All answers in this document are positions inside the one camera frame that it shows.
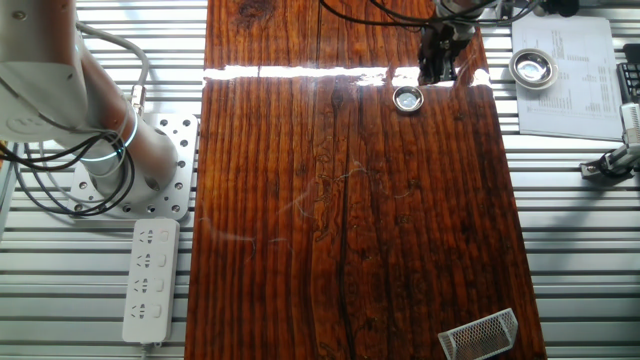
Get white mesh bent rack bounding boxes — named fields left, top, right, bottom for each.
left=437, top=307, right=519, bottom=360

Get small round steel plate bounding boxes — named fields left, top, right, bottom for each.
left=392, top=85, right=425, bottom=113

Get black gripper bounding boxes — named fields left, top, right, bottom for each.
left=417, top=19, right=476, bottom=85

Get black base cable bundle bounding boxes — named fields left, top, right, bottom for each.
left=0, top=130, right=136, bottom=218

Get shiny steel bowl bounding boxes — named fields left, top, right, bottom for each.
left=508, top=48, right=559, bottom=91

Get grey base cable with connector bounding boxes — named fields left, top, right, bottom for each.
left=74, top=22, right=152, bottom=117

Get white power strip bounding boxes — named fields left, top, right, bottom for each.
left=121, top=217, right=181, bottom=346

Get black keyboard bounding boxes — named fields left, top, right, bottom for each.
left=615, top=43, right=640, bottom=104

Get wood grain table mat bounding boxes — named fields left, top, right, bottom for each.
left=182, top=0, right=547, bottom=360

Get black clip microphone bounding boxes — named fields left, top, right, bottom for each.
left=544, top=0, right=581, bottom=19

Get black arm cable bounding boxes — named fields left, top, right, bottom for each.
left=318, top=0, right=544, bottom=29

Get printed paper sheet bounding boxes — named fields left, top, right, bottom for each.
left=510, top=13, right=624, bottom=142

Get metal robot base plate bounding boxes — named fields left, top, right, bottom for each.
left=66, top=112, right=200, bottom=221

